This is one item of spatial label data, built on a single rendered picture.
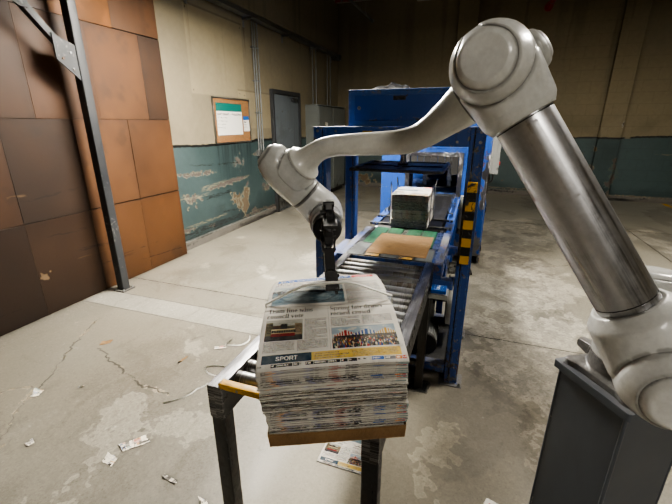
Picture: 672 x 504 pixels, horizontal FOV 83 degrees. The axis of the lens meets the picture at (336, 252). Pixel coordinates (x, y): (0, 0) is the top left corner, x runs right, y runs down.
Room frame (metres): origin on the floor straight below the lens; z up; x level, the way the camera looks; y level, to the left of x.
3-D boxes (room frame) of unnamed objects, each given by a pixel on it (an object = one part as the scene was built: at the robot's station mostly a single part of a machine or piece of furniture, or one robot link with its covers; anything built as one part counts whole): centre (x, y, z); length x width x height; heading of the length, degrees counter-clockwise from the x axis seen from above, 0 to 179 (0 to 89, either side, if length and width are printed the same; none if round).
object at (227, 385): (0.89, 0.15, 0.81); 0.43 x 0.03 x 0.02; 70
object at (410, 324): (1.43, -0.32, 0.74); 1.34 x 0.05 x 0.12; 160
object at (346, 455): (1.54, -0.10, 0.00); 0.37 x 0.28 x 0.01; 160
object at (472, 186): (1.99, -0.72, 1.05); 0.05 x 0.05 x 0.45; 70
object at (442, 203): (3.53, -0.81, 0.75); 1.53 x 0.64 x 0.10; 160
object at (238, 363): (1.60, 0.15, 0.74); 1.34 x 0.05 x 0.12; 160
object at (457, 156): (5.01, -1.39, 1.04); 1.51 x 1.30 x 2.07; 160
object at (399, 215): (3.01, -0.62, 0.93); 0.38 x 0.30 x 0.26; 160
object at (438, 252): (2.47, -0.43, 0.75); 0.70 x 0.65 x 0.10; 160
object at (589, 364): (0.77, -0.68, 1.03); 0.22 x 0.18 x 0.06; 13
